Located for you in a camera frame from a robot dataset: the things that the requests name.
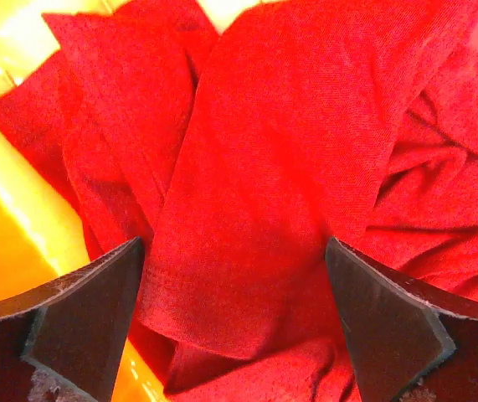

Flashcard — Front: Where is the dark red t shirt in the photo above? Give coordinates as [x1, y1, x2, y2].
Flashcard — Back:
[0, 1, 478, 401]

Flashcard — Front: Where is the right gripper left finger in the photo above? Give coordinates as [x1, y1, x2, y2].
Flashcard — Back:
[0, 238, 144, 401]

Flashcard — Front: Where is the orange plastic basket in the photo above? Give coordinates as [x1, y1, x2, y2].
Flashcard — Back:
[0, 0, 265, 402]

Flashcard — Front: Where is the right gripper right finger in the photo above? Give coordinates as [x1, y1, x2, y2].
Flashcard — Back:
[326, 237, 478, 401]

